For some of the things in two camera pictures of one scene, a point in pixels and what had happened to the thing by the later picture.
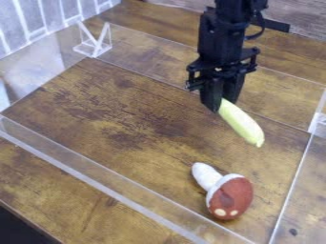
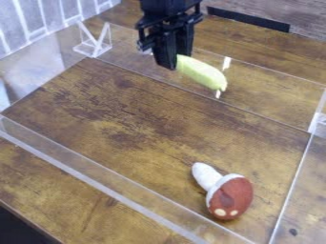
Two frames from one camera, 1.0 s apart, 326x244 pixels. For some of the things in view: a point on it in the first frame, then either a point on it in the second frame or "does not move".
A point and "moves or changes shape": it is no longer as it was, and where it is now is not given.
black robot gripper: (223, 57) to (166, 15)
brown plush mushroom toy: (230, 192) does not move
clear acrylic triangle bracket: (94, 46) does not move
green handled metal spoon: (245, 127) moves or changes shape
